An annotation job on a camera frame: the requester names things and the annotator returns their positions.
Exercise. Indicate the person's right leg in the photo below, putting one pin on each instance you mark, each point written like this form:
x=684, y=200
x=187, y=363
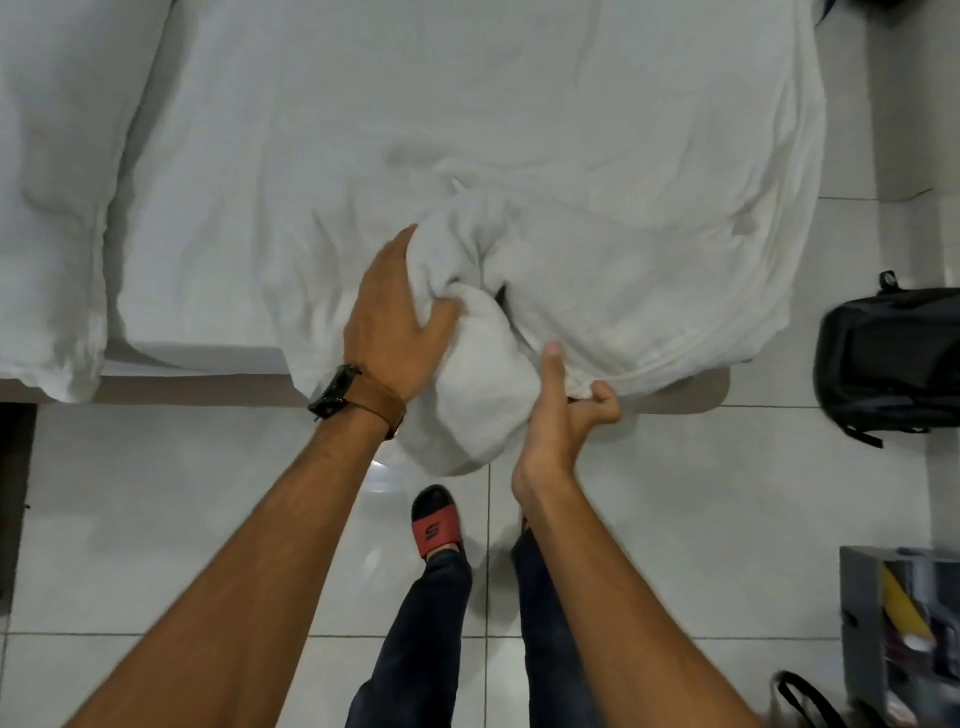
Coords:
x=547, y=645

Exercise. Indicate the person's leg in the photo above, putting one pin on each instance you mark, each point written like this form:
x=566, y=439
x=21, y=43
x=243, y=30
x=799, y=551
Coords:
x=547, y=645
x=420, y=645

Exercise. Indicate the white pillow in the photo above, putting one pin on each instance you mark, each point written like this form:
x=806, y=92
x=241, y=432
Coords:
x=52, y=187

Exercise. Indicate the person's left hand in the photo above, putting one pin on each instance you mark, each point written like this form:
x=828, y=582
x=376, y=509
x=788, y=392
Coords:
x=382, y=322

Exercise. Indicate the grey storage box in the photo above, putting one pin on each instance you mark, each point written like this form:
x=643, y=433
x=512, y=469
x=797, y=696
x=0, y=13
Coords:
x=859, y=600

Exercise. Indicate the dark wooden nightstand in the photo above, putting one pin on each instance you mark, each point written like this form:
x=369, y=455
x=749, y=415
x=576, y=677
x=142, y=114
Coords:
x=15, y=495

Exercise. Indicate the yellow paper folder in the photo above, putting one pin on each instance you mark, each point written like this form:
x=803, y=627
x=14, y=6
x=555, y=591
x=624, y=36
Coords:
x=904, y=607

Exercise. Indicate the person's right forearm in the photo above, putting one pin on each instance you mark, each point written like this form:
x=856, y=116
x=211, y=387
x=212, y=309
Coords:
x=622, y=622

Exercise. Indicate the white duvet blanket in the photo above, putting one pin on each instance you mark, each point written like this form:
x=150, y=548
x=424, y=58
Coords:
x=600, y=225

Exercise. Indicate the person's right hand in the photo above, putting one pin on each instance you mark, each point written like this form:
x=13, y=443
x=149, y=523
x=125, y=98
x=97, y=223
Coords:
x=551, y=442

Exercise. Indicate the white sheeted bed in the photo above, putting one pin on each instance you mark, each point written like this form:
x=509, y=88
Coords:
x=195, y=300

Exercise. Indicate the person's left forearm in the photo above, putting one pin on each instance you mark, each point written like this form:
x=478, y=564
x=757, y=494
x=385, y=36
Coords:
x=247, y=600

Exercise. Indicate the dark grey backpack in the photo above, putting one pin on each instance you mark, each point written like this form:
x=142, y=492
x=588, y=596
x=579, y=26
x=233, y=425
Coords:
x=885, y=360

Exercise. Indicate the red black slide sandal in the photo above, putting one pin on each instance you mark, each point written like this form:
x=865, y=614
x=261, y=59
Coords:
x=435, y=525

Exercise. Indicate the person's left leg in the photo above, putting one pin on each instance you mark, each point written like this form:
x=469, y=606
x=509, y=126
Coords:
x=420, y=645

